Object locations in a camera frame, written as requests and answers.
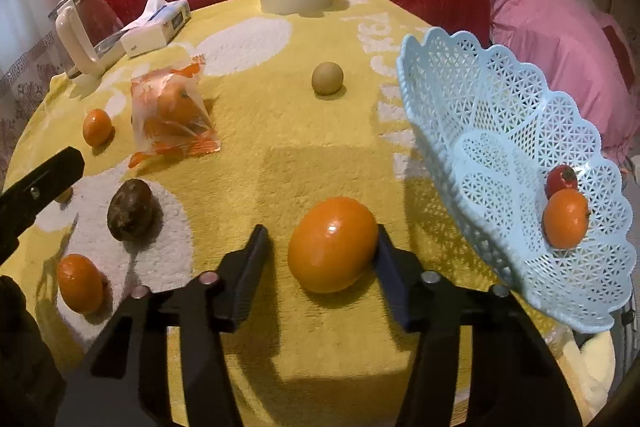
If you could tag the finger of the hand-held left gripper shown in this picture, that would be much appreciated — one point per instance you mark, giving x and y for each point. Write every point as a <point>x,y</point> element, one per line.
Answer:
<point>45,182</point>

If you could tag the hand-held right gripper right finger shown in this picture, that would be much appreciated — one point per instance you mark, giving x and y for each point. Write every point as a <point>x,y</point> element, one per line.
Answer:
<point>395,287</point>

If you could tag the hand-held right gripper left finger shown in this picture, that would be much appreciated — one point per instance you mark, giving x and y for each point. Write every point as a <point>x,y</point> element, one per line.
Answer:
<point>252,277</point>

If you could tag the large orange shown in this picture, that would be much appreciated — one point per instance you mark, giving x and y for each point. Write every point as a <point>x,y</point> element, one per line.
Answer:
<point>332,244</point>

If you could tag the light blue lattice basket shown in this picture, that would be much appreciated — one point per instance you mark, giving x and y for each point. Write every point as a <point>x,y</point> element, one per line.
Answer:
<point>500,147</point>

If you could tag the small orange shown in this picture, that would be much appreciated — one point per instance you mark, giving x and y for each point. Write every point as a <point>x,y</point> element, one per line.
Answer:
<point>565,219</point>
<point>97,127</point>
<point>80,282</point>

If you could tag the dark brown passion fruit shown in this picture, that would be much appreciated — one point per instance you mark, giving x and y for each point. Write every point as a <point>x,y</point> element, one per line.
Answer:
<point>134,212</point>

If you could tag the white patterned curtain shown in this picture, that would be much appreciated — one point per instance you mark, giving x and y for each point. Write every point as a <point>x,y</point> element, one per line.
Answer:
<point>25,72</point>

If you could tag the yellow and white towel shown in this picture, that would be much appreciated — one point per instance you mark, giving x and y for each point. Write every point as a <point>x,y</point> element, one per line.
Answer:
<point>310,147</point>

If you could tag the orange in plastic bag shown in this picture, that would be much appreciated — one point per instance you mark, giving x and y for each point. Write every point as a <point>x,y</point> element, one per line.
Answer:
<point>172,109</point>

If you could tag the white tissue box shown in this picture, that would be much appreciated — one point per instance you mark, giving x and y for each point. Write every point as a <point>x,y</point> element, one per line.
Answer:
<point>150,32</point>

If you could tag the red tomato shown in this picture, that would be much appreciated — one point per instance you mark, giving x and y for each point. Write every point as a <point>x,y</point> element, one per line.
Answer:
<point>560,179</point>

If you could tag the round tan fruit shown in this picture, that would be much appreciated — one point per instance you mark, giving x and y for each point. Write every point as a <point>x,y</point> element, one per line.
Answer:
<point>327,79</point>

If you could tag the pink blanket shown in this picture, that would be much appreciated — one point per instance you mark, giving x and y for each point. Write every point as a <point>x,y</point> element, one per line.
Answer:
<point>555,47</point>

